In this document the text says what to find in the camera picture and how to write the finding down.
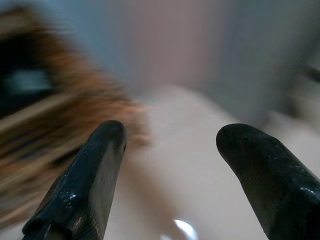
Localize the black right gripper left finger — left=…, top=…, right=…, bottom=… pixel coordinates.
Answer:
left=21, top=119, right=128, bottom=240

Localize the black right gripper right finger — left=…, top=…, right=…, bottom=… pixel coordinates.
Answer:
left=215, top=123, right=320, bottom=240

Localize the wooden slatted rack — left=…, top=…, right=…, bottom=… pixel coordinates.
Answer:
left=0, top=7, right=151, bottom=226

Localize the black flat electronic device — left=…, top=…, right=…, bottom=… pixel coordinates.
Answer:
left=0, top=34, right=60, bottom=118

